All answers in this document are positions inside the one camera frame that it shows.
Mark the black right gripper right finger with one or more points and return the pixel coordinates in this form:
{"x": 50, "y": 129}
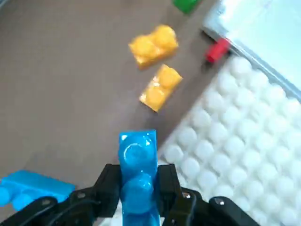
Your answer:
{"x": 202, "y": 209}

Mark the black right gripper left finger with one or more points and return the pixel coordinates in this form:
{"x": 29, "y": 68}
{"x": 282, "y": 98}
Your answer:
{"x": 70, "y": 207}

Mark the blue three-stud block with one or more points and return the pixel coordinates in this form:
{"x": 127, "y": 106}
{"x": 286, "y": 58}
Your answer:
{"x": 138, "y": 160}
{"x": 33, "y": 183}

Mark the yellow two-stud block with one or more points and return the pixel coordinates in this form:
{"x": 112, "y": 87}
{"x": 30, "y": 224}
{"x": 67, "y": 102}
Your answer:
{"x": 161, "y": 91}
{"x": 152, "y": 47}

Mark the white studded baseplate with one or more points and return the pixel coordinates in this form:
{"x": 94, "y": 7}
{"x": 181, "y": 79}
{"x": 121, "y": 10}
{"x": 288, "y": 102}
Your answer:
{"x": 240, "y": 146}

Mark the white pen with red cap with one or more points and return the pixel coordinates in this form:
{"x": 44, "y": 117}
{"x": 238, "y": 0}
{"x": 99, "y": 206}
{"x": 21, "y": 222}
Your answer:
{"x": 217, "y": 50}

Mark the green toy block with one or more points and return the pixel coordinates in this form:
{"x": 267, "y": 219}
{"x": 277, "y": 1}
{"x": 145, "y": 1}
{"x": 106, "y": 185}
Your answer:
{"x": 185, "y": 4}

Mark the white whiteboard with grey frame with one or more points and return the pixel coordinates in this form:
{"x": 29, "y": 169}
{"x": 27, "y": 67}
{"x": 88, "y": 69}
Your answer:
{"x": 263, "y": 35}

